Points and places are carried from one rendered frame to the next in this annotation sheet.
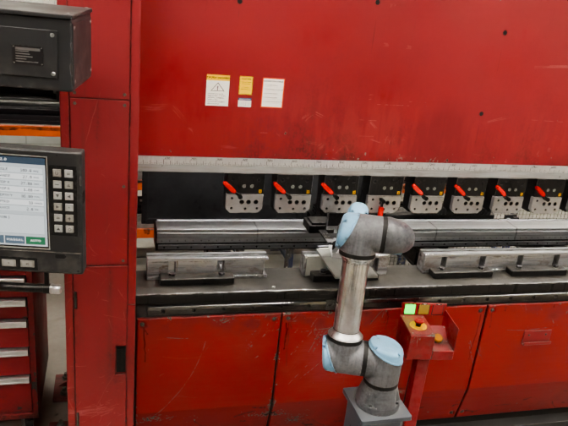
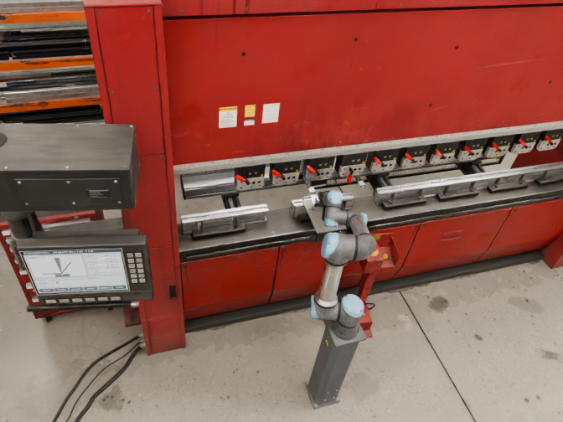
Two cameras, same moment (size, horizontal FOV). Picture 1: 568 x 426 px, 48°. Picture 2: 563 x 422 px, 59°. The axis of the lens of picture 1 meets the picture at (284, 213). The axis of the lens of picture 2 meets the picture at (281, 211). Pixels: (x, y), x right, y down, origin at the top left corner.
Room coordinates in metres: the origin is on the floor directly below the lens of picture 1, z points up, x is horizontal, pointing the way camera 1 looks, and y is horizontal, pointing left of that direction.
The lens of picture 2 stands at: (0.40, 0.21, 3.04)
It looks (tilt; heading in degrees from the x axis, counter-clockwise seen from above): 45 degrees down; 353
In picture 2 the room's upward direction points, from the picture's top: 8 degrees clockwise
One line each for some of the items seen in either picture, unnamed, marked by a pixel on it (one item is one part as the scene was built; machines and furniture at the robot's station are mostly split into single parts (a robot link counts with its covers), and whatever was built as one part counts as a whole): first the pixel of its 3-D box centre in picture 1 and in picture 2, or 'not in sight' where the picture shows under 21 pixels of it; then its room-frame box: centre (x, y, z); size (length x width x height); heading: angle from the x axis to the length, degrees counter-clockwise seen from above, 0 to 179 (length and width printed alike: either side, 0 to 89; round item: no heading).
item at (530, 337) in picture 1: (537, 337); (451, 235); (2.69, -1.26, 0.59); 0.15 x 0.02 x 0.07; 106
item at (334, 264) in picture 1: (346, 262); (323, 214); (2.42, -0.28, 1.00); 0.26 x 0.18 x 0.01; 16
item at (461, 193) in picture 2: (536, 270); (457, 194); (2.79, -1.22, 0.89); 0.30 x 0.05 x 0.03; 106
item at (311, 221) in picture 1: (323, 230); (306, 177); (2.72, -0.19, 1.01); 0.26 x 0.12 x 0.05; 16
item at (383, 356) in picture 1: (382, 359); (349, 309); (1.81, -0.37, 0.94); 0.13 x 0.12 x 0.14; 86
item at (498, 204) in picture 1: (504, 193); (441, 149); (2.77, -0.98, 1.26); 0.15 x 0.09 x 0.17; 106
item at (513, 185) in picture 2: not in sight; (507, 187); (2.90, -1.60, 0.89); 0.30 x 0.05 x 0.03; 106
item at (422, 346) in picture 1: (427, 330); (378, 253); (2.36, -0.65, 0.75); 0.20 x 0.16 x 0.18; 99
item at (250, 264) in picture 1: (207, 264); (224, 218); (2.41, 0.29, 0.92); 0.50 x 0.06 x 0.10; 106
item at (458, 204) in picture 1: (465, 192); (412, 152); (2.72, -0.79, 1.26); 0.15 x 0.09 x 0.17; 106
